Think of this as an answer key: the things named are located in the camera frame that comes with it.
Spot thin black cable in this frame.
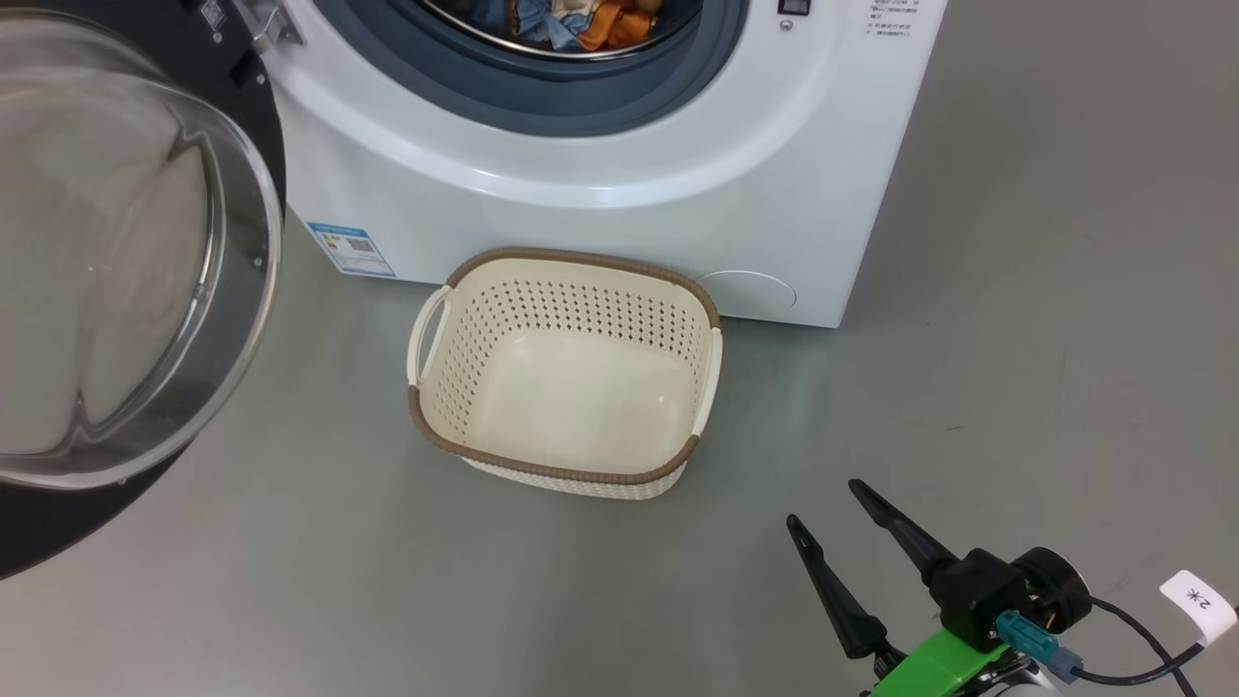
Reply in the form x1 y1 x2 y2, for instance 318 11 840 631
1069 594 1213 697

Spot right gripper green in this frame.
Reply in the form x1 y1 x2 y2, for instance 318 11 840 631
785 478 1013 697

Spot white front-load washing machine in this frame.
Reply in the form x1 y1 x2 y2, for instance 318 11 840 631
237 0 951 331

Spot blue garment with orange prints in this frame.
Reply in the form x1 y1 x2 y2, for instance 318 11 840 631
476 0 584 51

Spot cream perforated basket brown rim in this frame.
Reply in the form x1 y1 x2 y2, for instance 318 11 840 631
406 246 725 501

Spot teal cable connector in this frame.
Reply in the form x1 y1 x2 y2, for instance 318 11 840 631
994 609 1086 684

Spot blue energy label sticker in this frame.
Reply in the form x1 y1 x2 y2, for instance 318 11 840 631
306 221 398 280

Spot white cable label tag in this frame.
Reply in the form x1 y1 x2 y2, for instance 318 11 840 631
1159 568 1239 649

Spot black round glass washer door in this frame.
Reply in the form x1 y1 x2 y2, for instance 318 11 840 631
0 0 289 583

